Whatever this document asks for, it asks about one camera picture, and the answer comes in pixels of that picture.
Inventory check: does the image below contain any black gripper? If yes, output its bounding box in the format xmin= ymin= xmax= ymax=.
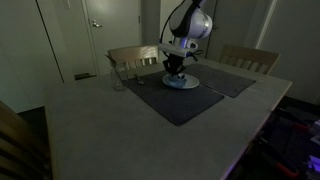
xmin=162 ymin=54 xmax=188 ymax=81

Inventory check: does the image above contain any blue cleaning cloth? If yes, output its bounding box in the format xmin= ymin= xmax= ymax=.
xmin=168 ymin=74 xmax=188 ymax=88

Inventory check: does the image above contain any white round plate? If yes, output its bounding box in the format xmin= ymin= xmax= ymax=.
xmin=162 ymin=73 xmax=200 ymax=90

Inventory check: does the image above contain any dark grey fabric placemat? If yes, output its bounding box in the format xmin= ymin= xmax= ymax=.
xmin=126 ymin=69 xmax=225 ymax=127
xmin=181 ymin=63 xmax=257 ymax=99

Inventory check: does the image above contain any small dark metal utensil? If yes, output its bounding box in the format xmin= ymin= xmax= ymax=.
xmin=134 ymin=74 xmax=146 ymax=86

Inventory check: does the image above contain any light wooden slat-back chair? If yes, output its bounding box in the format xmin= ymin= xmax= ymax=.
xmin=107 ymin=44 xmax=160 ymax=76
xmin=218 ymin=44 xmax=281 ymax=76

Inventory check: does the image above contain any clear glass jar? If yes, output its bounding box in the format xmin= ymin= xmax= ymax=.
xmin=110 ymin=63 xmax=129 ymax=92

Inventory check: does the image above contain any white double closet door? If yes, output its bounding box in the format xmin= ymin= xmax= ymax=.
xmin=159 ymin=0 xmax=204 ymax=64

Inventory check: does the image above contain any white room door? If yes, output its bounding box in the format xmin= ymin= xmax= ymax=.
xmin=81 ymin=0 xmax=143 ymax=76

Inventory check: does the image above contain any white box with blue lights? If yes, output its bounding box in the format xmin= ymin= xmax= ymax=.
xmin=306 ymin=153 xmax=320 ymax=172

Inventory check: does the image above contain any dark wooden slat-back chair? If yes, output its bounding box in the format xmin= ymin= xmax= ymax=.
xmin=0 ymin=99 xmax=53 ymax=180

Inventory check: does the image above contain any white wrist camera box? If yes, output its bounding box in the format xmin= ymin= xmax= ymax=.
xmin=158 ymin=42 xmax=198 ymax=58

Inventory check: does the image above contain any silver door lever handle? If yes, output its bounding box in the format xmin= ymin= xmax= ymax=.
xmin=91 ymin=19 xmax=103 ymax=29

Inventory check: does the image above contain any black clamp with red handle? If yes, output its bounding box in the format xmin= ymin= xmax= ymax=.
xmin=263 ymin=146 xmax=301 ymax=179
xmin=276 ymin=113 xmax=311 ymax=133

